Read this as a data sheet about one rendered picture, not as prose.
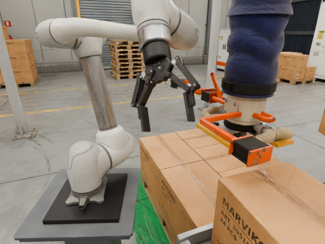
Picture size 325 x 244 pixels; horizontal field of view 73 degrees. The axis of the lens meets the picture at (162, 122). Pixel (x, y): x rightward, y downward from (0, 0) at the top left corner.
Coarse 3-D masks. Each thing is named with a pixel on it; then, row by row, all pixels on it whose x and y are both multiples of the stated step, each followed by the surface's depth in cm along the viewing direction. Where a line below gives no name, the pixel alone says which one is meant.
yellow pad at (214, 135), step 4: (196, 124) 113; (200, 124) 111; (216, 124) 104; (200, 128) 110; (204, 128) 107; (208, 132) 104; (212, 132) 102; (212, 136) 101; (216, 136) 99; (236, 136) 92; (220, 140) 96; (224, 140) 95; (224, 144) 94; (228, 144) 92
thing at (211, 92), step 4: (212, 88) 124; (204, 92) 119; (208, 92) 120; (212, 92) 116; (216, 92) 116; (204, 96) 121; (208, 96) 116; (216, 96) 117; (204, 100) 120; (208, 100) 117; (212, 100) 117
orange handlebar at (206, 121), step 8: (200, 88) 131; (232, 112) 92; (240, 112) 93; (264, 112) 92; (200, 120) 85; (208, 120) 87; (216, 120) 88; (264, 120) 87; (272, 120) 86; (208, 128) 81; (216, 128) 77; (224, 136) 73; (232, 136) 71
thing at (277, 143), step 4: (276, 140) 94; (280, 140) 95; (284, 140) 95; (288, 140) 95; (292, 140) 95; (272, 144) 94; (276, 144) 92; (280, 144) 92; (284, 144) 93; (288, 144) 94
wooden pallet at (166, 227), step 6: (144, 180) 227; (144, 186) 231; (150, 192) 209; (150, 198) 216; (156, 204) 208; (156, 210) 202; (162, 216) 181; (162, 222) 184; (168, 228) 170; (168, 234) 177; (174, 240) 172
